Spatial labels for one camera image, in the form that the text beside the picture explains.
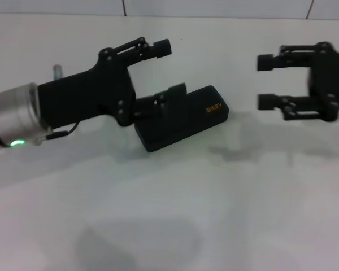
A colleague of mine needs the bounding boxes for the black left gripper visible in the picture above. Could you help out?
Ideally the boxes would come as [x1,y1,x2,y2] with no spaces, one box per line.
[37,37,188,130]

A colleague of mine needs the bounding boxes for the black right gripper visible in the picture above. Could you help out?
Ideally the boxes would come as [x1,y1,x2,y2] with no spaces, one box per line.
[257,41,339,123]

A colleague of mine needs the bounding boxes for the black glasses case grey lining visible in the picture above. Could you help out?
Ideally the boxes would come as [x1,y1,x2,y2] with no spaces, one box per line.
[132,85,230,154]

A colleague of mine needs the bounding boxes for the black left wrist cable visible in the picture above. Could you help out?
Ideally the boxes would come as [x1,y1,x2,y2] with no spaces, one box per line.
[41,121,81,141]

